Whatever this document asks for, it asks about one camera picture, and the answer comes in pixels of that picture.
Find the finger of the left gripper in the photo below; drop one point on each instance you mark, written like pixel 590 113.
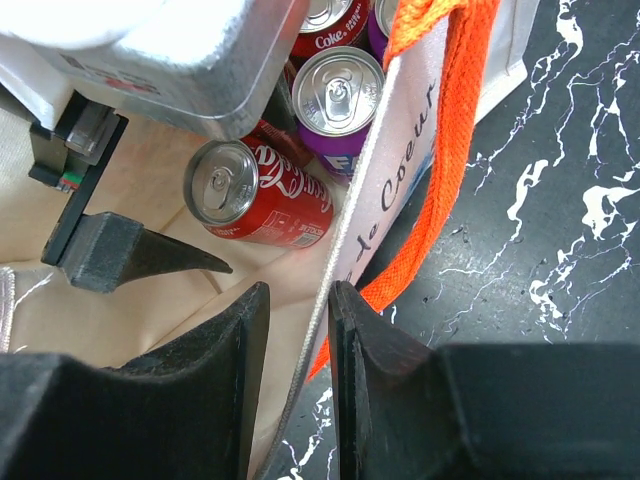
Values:
pixel 108 250

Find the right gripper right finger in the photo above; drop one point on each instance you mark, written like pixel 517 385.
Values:
pixel 477 411

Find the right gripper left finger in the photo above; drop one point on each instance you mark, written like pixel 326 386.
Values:
pixel 185 410

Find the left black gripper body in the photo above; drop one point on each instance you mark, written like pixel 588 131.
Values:
pixel 72 158

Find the red can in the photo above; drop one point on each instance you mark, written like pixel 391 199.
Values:
pixel 247 190
pixel 289 144
pixel 332 23

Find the purple can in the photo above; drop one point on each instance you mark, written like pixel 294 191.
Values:
pixel 379 26
pixel 335 97

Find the beige canvas bag orange handles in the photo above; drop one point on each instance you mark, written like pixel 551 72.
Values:
pixel 446 65

